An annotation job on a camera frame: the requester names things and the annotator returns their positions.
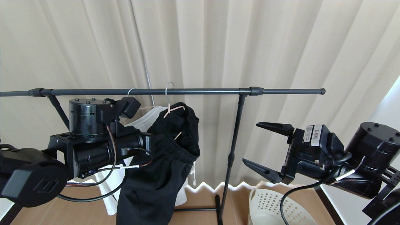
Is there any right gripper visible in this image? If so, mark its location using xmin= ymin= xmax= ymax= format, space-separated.
xmin=242 ymin=122 xmax=347 ymax=185

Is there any beige curtain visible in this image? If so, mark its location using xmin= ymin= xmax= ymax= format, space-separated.
xmin=0 ymin=0 xmax=400 ymax=192

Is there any white garment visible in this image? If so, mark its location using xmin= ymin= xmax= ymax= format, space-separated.
xmin=94 ymin=106 xmax=197 ymax=216

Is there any black garment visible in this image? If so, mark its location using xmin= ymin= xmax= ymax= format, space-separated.
xmin=116 ymin=102 xmax=201 ymax=225

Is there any black clothes rack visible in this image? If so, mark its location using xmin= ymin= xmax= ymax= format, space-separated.
xmin=0 ymin=87 xmax=326 ymax=225

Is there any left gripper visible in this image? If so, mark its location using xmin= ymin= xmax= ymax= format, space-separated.
xmin=75 ymin=131 xmax=153 ymax=177

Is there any white laundry basket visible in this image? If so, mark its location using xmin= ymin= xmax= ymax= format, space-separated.
xmin=248 ymin=188 xmax=318 ymax=225

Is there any pink clothes hanger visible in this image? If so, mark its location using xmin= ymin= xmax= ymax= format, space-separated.
xmin=120 ymin=88 xmax=160 ymax=125
xmin=163 ymin=82 xmax=186 ymax=140

